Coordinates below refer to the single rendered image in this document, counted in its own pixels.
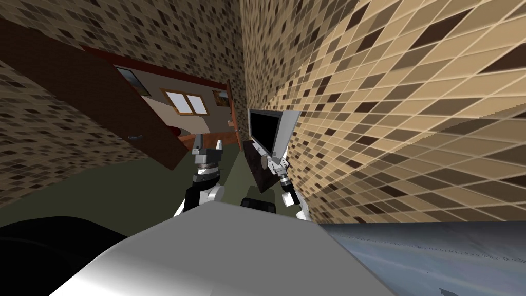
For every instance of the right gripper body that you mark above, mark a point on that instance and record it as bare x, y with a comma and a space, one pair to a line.
276, 164

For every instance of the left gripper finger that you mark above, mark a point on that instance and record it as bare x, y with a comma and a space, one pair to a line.
219, 146
199, 143

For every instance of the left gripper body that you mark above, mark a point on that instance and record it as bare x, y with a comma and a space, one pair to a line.
208, 158

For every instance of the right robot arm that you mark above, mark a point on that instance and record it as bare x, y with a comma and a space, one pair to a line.
291, 197

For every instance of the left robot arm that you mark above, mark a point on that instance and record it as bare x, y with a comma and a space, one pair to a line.
198, 197

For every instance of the dark brown cabinet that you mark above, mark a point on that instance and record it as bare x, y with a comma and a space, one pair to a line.
257, 172

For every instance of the grey framed black television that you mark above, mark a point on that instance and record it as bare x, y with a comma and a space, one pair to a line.
265, 129

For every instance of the wooden framed window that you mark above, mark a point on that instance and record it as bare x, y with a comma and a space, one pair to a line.
185, 102

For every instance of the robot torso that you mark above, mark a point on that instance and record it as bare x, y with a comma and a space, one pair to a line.
230, 255

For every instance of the brown door leaf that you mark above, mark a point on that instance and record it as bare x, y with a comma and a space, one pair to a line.
94, 98

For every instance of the grey blue flat slab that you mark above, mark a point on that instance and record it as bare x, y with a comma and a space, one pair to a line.
435, 259

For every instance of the small framed wall picture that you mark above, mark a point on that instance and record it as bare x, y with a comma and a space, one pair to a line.
221, 98

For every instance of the large framed wall picture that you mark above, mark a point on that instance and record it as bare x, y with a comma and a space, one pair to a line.
133, 81

